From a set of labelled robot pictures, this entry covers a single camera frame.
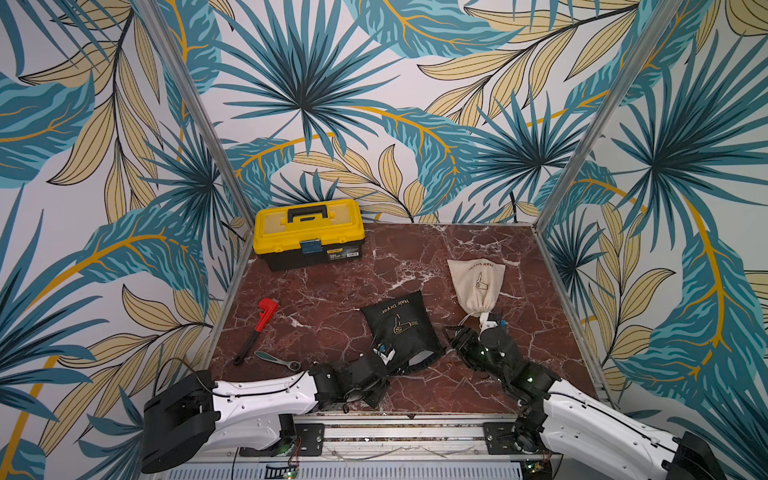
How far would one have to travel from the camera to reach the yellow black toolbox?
0.96m

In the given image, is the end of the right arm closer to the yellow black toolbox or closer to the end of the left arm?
the end of the left arm

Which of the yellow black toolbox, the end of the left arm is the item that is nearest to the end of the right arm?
the end of the left arm
